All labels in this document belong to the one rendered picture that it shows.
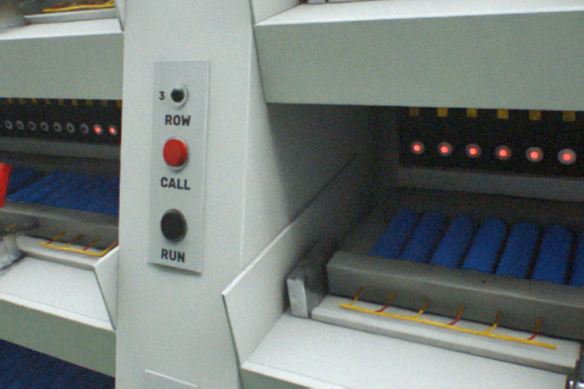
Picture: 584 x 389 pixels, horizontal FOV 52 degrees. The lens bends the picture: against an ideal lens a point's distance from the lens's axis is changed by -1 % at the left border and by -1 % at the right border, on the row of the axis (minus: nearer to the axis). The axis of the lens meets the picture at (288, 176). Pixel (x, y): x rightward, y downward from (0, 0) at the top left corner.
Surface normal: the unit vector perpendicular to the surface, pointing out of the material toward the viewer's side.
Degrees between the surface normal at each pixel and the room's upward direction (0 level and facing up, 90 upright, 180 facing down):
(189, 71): 90
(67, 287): 22
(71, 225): 113
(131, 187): 90
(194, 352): 90
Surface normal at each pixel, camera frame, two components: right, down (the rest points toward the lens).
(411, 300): -0.47, 0.42
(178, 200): -0.49, 0.04
